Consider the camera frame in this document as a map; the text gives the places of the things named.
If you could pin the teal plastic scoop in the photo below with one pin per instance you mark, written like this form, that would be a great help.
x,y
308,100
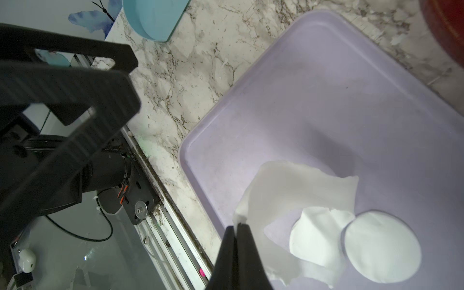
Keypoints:
x,y
154,20

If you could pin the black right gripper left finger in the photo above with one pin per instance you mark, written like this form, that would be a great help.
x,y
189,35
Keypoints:
x,y
223,276

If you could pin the red round tray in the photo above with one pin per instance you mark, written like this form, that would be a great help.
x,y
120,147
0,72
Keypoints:
x,y
445,19

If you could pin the round cut dough wrapper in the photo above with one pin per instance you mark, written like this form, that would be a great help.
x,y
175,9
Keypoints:
x,y
382,248

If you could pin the lavender silicone mat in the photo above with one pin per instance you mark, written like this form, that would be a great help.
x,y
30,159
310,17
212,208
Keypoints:
x,y
324,95

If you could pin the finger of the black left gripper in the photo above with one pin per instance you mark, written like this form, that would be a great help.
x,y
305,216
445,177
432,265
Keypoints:
x,y
19,44
27,183

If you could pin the white dough piece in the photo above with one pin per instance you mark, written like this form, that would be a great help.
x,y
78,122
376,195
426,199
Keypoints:
x,y
296,214

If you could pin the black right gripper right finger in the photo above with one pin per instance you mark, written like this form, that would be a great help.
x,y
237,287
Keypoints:
x,y
251,274

